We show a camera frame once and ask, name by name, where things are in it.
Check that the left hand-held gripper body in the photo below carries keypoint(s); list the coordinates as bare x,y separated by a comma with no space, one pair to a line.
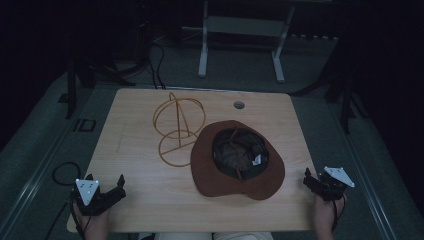
96,201

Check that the person's right hand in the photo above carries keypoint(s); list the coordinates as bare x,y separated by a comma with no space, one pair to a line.
324,213

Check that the round grey table grommet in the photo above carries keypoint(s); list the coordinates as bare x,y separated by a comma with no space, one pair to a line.
239,105

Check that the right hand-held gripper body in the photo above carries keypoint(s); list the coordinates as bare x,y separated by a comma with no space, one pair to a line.
333,186

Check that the dark metal stand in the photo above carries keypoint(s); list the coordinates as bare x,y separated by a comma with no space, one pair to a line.
71,90
346,100

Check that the brown brimmed hat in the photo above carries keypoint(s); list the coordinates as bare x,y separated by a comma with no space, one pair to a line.
206,166

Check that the white metal stand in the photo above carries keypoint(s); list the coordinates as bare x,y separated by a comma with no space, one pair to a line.
240,26

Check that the black rectangular floor bracket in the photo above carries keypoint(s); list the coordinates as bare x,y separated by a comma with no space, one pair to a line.
80,125

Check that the person's left hand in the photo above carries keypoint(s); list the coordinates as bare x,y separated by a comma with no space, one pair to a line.
96,223

